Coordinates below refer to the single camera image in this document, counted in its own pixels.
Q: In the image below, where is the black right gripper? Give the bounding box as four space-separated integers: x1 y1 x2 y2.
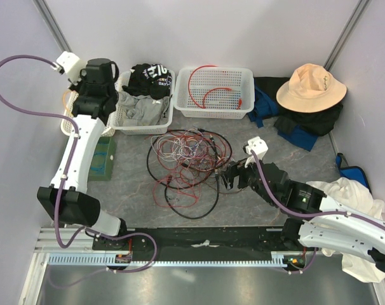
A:
217 152 278 207

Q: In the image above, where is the thick red ethernet cable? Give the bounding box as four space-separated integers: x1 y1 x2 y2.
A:
187 64 220 107

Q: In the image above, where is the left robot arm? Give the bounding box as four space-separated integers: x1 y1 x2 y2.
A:
37 51 129 250

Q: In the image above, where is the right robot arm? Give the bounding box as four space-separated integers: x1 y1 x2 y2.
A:
220 159 385 273

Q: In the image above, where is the grey garment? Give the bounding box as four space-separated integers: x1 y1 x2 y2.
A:
116 92 170 126

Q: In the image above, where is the left white oval basket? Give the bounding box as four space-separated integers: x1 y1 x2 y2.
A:
60 90 115 137

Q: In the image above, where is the black printed shirt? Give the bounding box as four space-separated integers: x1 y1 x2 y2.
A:
121 63 173 100

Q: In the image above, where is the green tray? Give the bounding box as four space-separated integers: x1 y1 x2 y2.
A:
88 137 116 182

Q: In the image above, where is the blue garment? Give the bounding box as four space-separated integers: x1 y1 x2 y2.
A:
248 86 318 151

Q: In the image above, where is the middle white basket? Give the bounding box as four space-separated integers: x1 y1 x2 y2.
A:
108 70 175 135

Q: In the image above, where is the black garment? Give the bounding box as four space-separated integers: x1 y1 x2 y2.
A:
248 76 343 137

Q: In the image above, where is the right white basket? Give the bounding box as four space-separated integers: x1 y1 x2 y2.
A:
173 65 255 119

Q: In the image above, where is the blue bag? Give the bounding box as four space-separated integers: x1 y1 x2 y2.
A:
335 152 371 191

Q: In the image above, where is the beige bucket hat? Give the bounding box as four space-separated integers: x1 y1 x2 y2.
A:
276 64 347 113

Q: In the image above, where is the white cloth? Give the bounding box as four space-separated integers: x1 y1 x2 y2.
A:
307 177 385 283

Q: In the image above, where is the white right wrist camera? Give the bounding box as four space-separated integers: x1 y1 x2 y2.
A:
243 136 268 168

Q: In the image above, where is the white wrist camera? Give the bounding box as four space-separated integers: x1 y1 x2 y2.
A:
243 136 268 168
55 51 86 85

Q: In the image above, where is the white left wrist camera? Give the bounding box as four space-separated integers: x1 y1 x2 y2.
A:
55 51 86 85

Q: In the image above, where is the thin pink wire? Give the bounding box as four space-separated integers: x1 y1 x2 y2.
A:
160 130 225 172

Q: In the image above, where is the thin red wire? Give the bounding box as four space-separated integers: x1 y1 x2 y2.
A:
151 128 234 209

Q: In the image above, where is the light blue wire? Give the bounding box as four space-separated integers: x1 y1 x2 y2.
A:
92 149 109 175

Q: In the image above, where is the red cable in basket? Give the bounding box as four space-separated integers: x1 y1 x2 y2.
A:
202 87 244 111

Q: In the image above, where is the thin white wire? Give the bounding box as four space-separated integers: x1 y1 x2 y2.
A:
150 132 219 166

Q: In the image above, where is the thick black cable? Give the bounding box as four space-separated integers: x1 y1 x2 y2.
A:
145 127 233 220

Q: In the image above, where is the blue-white cable duct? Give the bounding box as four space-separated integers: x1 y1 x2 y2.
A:
47 253 287 268

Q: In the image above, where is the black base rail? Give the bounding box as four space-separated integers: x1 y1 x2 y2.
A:
92 226 317 264

